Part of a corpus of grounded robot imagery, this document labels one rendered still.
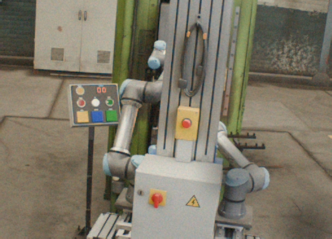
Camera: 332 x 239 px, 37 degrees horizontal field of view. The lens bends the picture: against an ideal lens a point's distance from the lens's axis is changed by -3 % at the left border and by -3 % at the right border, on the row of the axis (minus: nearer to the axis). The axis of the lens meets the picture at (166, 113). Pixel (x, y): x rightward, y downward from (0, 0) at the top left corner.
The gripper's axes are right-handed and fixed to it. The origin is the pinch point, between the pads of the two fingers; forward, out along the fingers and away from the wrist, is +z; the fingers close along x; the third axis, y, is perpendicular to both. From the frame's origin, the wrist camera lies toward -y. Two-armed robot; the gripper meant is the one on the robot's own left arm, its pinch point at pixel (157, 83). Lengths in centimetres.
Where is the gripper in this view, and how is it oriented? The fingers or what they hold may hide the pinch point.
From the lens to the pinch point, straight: 341.0
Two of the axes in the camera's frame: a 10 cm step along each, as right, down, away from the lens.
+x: 10.0, 0.8, 0.0
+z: -0.6, 7.2, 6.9
